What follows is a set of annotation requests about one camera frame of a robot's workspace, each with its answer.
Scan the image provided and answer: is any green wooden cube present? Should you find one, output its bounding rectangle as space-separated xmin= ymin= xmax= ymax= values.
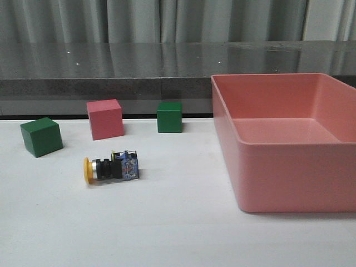
xmin=20 ymin=117 xmax=63 ymax=157
xmin=157 ymin=102 xmax=182 ymax=133

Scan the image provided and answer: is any grey curtain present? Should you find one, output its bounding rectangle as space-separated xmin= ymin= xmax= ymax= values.
xmin=1 ymin=1 xmax=355 ymax=43

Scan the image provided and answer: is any yellow push button switch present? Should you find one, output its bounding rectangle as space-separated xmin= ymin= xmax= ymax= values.
xmin=83 ymin=150 xmax=140 ymax=185

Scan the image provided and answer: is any pink plastic bin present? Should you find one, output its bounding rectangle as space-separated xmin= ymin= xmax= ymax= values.
xmin=211 ymin=73 xmax=355 ymax=212

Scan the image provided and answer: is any pink wooden cube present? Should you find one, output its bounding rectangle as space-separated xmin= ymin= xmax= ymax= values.
xmin=86 ymin=99 xmax=125 ymax=140

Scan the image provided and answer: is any grey stone counter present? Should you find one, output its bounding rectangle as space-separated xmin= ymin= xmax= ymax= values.
xmin=1 ymin=41 xmax=355 ymax=120

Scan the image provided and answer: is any left green wooden cube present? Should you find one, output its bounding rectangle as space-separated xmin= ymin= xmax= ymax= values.
xmin=20 ymin=117 xmax=63 ymax=157

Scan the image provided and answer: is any right green wooden cube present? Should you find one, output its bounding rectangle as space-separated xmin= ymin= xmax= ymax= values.
xmin=157 ymin=102 xmax=182 ymax=133

